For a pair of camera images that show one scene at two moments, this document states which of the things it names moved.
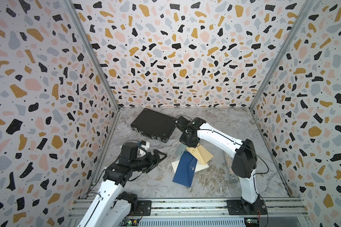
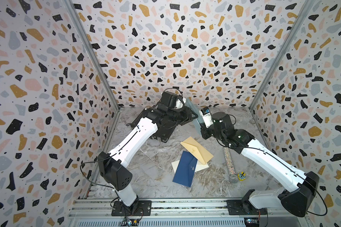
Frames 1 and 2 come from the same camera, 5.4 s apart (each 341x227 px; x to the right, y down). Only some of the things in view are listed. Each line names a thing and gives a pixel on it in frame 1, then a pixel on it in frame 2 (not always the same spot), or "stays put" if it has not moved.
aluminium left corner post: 94,52 stays put
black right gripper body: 184,139 → 211,132
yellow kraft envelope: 201,153 stays put
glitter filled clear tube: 233,177 stays put
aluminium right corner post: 305,7 stays put
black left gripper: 152,162 → 187,110
